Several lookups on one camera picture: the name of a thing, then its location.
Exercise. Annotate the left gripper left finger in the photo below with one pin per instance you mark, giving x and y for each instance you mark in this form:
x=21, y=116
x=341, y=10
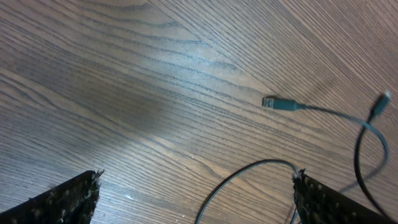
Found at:
x=72, y=202

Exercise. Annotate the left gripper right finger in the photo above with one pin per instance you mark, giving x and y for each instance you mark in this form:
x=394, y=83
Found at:
x=317, y=203

